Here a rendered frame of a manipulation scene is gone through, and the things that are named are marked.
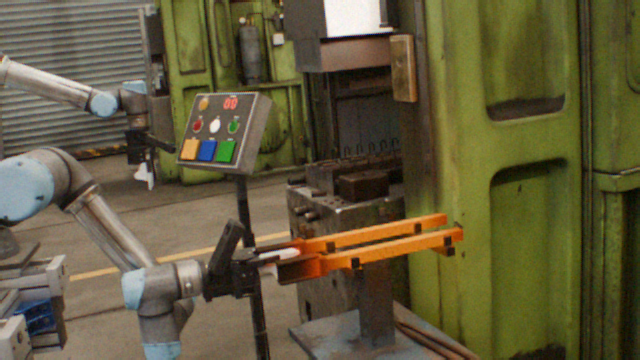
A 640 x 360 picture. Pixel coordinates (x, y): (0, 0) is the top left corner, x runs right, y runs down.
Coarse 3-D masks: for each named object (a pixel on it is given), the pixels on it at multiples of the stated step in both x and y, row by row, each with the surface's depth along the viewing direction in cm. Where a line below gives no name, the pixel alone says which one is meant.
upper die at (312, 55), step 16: (304, 48) 192; (320, 48) 183; (336, 48) 184; (352, 48) 186; (368, 48) 189; (384, 48) 191; (304, 64) 194; (320, 64) 184; (336, 64) 185; (352, 64) 187; (368, 64) 189; (384, 64) 192
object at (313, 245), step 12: (432, 216) 149; (444, 216) 149; (372, 228) 145; (384, 228) 144; (396, 228) 145; (408, 228) 146; (300, 240) 139; (312, 240) 140; (324, 240) 140; (336, 240) 141; (348, 240) 142; (360, 240) 143; (264, 252) 135; (300, 252) 138; (312, 252) 139
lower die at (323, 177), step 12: (372, 156) 200; (384, 156) 202; (396, 156) 201; (312, 168) 203; (324, 168) 194; (336, 168) 191; (348, 168) 192; (360, 168) 194; (372, 168) 196; (384, 168) 197; (312, 180) 204; (324, 180) 196; (396, 180) 200; (336, 192) 192
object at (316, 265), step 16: (400, 240) 135; (416, 240) 134; (432, 240) 135; (304, 256) 127; (320, 256) 128; (336, 256) 129; (352, 256) 129; (368, 256) 130; (384, 256) 132; (288, 272) 125; (304, 272) 127; (320, 272) 127
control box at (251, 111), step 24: (216, 96) 243; (240, 96) 234; (264, 96) 232; (192, 120) 247; (240, 120) 230; (264, 120) 233; (240, 144) 226; (192, 168) 248; (216, 168) 234; (240, 168) 226
